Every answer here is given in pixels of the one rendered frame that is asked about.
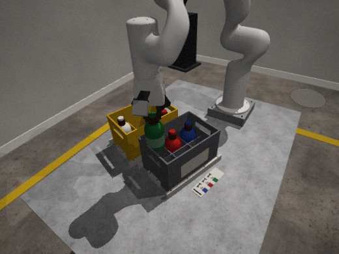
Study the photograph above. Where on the white bottle with dark brown cap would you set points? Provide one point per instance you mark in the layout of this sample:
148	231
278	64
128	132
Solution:
124	125

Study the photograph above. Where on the blue bottle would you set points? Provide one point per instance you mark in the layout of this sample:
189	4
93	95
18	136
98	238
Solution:
188	134

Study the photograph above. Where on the white paper pick list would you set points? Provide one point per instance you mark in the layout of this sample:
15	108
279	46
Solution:
207	182

